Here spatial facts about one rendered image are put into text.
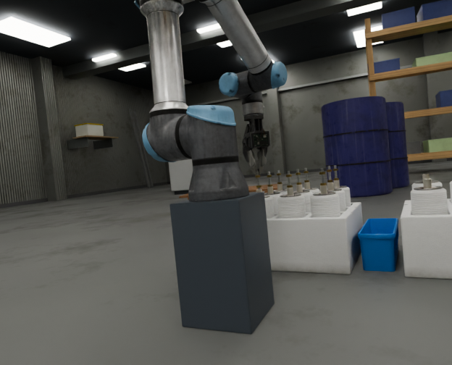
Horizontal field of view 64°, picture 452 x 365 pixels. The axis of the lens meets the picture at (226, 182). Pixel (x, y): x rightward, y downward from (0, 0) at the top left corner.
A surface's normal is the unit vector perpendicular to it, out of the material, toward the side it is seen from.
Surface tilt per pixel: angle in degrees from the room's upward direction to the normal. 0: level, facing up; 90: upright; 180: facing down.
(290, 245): 90
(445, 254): 90
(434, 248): 90
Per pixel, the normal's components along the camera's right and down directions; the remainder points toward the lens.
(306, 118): -0.40, 0.07
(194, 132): -0.59, 0.09
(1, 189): 0.91, -0.07
